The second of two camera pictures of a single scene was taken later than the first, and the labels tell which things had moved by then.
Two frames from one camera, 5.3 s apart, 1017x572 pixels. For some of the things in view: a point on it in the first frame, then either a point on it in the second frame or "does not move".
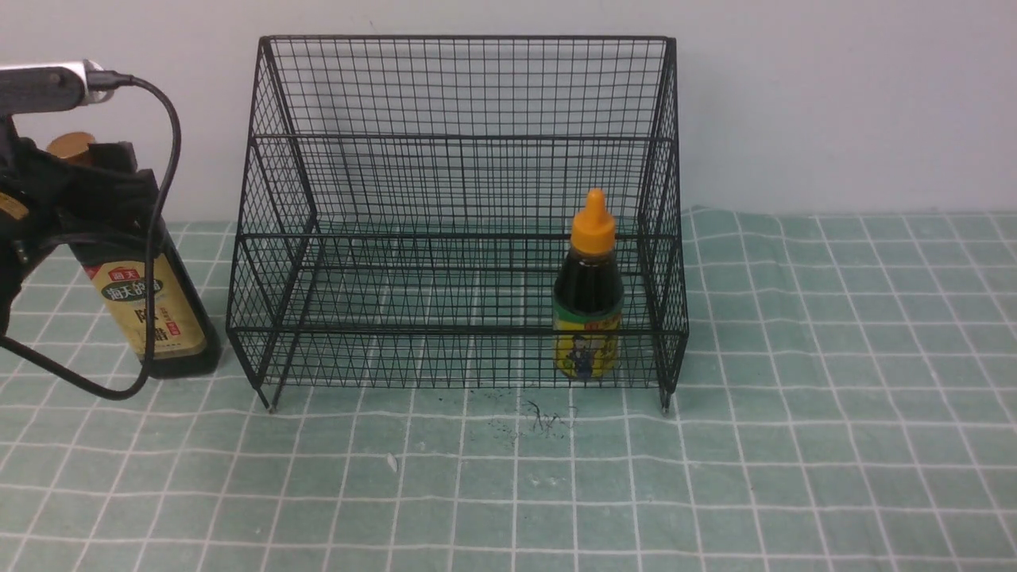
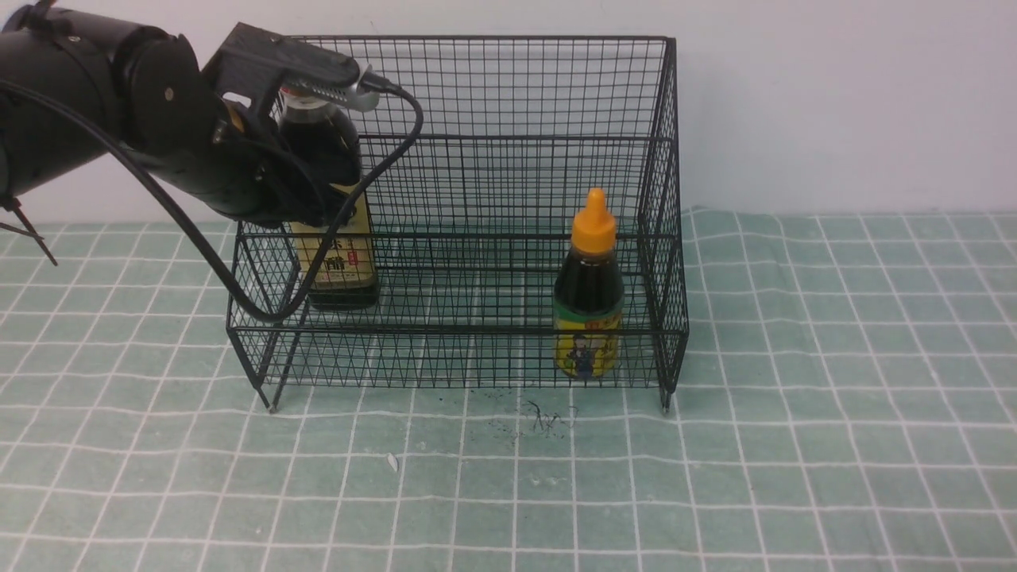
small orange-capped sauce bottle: x=588 y=299 does not move
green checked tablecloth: x=802 y=389 does not move
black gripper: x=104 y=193 -> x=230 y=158
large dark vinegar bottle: x=184 y=344 -> x=349 y=279
